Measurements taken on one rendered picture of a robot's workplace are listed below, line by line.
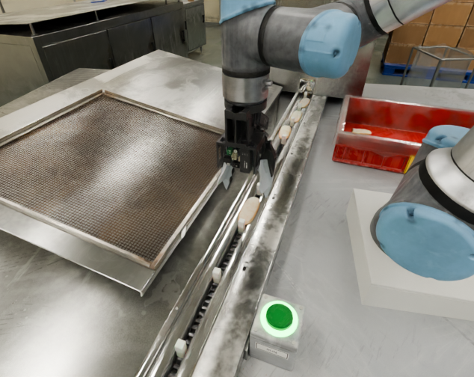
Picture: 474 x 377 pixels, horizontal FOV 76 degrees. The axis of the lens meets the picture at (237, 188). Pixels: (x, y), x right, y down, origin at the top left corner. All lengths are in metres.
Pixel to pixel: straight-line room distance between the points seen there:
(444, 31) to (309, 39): 4.68
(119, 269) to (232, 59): 0.39
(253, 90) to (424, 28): 4.59
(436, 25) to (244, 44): 4.64
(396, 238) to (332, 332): 0.23
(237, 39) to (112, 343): 0.51
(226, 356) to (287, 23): 0.46
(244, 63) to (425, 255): 0.34
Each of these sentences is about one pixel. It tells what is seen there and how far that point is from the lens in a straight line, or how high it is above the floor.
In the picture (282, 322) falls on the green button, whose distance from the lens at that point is 0.48.
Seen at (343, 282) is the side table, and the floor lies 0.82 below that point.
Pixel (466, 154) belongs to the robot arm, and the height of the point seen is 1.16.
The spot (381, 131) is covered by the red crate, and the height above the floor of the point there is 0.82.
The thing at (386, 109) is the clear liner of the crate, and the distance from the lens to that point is 1.23.
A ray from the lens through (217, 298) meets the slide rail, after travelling 0.56.
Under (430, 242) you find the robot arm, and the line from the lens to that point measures 0.42.
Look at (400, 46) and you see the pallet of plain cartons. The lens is 5.01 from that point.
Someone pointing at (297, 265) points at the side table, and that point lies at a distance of 0.65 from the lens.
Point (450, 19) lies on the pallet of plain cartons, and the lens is 5.04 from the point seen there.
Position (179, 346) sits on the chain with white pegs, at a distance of 0.51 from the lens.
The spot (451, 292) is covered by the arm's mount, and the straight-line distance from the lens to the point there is 0.64.
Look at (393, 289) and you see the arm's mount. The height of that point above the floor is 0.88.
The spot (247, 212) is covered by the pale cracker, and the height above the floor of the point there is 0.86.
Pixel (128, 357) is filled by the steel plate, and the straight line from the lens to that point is 0.58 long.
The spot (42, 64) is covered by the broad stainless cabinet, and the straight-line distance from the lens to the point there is 2.37.
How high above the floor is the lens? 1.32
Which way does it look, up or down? 37 degrees down
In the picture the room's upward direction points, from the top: straight up
